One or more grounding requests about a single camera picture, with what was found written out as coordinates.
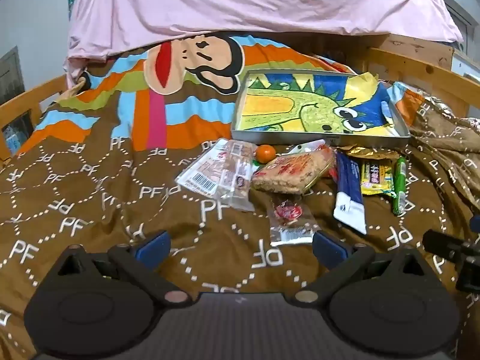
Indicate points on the gold foil packet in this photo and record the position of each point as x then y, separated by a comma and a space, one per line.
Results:
369, 153

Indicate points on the green stick packet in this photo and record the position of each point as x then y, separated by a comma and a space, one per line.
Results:
399, 183

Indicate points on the yellow candy packet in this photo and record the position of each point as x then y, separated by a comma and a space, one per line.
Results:
377, 180

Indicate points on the printed monkey blanket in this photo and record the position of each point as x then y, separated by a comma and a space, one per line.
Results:
93, 157

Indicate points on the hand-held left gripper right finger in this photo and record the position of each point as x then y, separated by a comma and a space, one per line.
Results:
330, 249

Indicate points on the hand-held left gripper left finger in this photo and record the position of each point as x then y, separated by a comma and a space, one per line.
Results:
153, 245

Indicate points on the rice cracker packet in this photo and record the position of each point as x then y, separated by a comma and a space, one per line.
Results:
288, 172

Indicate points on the small white snack packet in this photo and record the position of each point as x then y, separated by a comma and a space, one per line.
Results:
309, 145

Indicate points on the small red label snack packet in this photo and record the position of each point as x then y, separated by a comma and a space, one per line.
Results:
290, 217

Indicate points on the orange tangerine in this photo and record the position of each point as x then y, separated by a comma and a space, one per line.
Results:
265, 153

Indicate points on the white chest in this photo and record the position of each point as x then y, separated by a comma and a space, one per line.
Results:
467, 65

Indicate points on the clear barcode snack packet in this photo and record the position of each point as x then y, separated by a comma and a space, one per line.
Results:
202, 172

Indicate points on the dark wall panel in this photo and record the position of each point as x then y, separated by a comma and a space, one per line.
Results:
11, 75

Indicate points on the metal tray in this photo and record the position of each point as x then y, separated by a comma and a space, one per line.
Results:
318, 138

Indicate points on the dinosaur print paper liner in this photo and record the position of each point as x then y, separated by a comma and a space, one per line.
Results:
300, 101

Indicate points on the clear biscuit packet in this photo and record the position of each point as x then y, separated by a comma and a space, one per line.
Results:
240, 180

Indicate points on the pink bed sheet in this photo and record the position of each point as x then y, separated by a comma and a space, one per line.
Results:
243, 0

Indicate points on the blue and white packet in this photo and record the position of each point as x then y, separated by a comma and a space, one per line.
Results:
348, 191

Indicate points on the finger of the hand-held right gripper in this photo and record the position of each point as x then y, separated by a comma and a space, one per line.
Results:
446, 245

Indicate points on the green patterned item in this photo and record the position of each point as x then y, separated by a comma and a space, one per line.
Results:
72, 5

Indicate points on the wooden cabinet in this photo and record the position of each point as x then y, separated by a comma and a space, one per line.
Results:
412, 47

